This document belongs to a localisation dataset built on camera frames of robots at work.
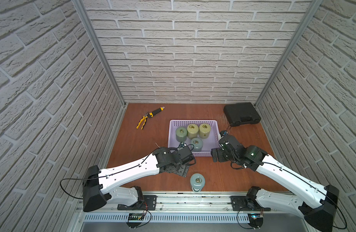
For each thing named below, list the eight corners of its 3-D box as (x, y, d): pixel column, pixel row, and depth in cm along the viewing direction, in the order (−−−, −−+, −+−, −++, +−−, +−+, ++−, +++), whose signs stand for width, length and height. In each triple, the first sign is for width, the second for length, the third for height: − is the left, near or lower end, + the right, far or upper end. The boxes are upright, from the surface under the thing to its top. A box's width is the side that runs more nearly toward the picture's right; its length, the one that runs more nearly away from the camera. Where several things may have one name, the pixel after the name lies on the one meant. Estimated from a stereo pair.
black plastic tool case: (229, 127, 107) (231, 122, 102) (222, 110, 119) (224, 104, 113) (257, 124, 109) (261, 119, 104) (248, 107, 120) (251, 102, 115)
